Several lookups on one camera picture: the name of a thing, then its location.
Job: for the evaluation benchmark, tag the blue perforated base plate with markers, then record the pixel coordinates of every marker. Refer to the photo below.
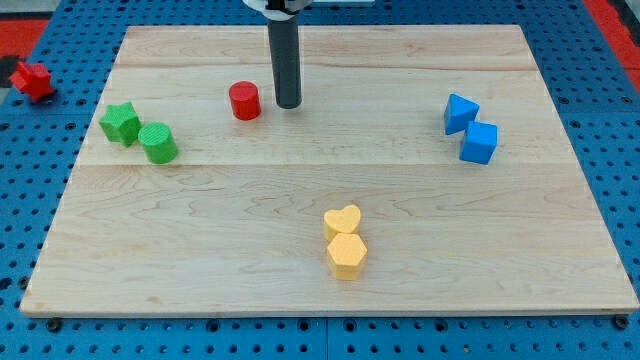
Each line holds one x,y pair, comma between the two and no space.
589,55

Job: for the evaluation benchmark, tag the blue triangle block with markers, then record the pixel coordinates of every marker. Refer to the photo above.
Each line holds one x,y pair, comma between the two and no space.
458,113

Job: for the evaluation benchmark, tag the light wooden board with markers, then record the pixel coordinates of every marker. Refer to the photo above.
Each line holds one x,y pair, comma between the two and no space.
233,226

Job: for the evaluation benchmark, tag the yellow hexagon block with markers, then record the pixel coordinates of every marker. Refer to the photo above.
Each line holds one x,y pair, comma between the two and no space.
346,256

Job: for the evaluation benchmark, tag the green cylinder block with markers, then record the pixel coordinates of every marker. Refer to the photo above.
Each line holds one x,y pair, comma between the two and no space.
158,143

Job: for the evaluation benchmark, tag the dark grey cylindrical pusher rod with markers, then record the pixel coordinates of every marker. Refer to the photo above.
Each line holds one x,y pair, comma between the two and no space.
285,60

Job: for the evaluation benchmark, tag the green star block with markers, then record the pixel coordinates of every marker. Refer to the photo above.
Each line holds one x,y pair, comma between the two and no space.
121,123

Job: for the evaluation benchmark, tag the red star block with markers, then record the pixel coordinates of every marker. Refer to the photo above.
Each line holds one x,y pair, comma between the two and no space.
34,80

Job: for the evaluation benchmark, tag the yellow heart block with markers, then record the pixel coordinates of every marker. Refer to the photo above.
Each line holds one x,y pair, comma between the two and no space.
346,220

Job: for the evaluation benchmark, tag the red cylinder block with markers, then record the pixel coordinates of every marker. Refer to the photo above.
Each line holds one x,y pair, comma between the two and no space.
245,100

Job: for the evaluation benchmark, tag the blue cube block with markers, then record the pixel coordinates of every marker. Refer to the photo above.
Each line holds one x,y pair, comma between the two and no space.
479,142

